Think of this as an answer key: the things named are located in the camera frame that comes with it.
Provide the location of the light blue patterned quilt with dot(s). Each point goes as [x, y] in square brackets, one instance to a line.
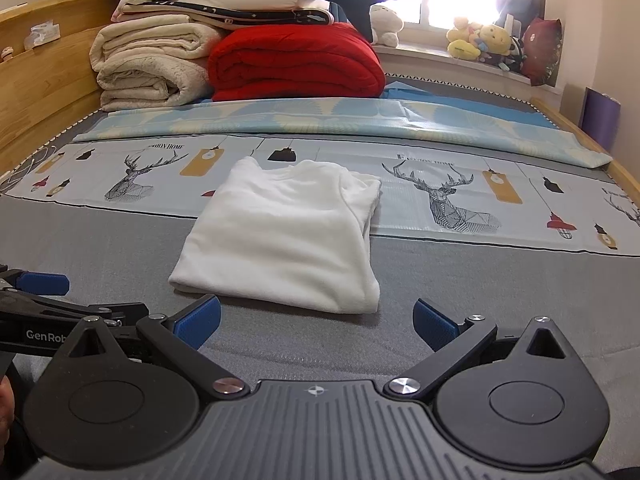
[300, 115]

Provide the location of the dark red cushion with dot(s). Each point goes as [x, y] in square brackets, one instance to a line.
[542, 50]

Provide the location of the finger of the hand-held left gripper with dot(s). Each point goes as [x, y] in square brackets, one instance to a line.
[45, 283]

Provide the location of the deer print bed sheet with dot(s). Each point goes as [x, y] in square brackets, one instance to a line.
[325, 157]

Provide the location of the red folded blanket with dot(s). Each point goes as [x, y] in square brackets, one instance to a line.
[295, 60]

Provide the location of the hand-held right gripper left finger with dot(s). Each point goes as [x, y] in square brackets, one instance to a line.
[197, 322]

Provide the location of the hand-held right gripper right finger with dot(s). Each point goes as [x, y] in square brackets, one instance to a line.
[435, 322]

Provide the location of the person's left hand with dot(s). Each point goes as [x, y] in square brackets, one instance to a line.
[5, 410]

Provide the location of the white plush toy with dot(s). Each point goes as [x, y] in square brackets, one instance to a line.
[386, 22]

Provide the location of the white shirt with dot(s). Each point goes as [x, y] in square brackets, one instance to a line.
[285, 230]

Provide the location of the clear plastic packet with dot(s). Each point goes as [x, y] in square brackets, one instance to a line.
[44, 35]

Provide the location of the grey mattress cover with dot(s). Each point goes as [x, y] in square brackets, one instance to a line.
[450, 285]

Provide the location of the cream folded blanket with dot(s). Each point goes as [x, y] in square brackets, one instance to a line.
[150, 65]

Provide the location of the yellow plush toy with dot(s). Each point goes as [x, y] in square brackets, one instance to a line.
[475, 37]

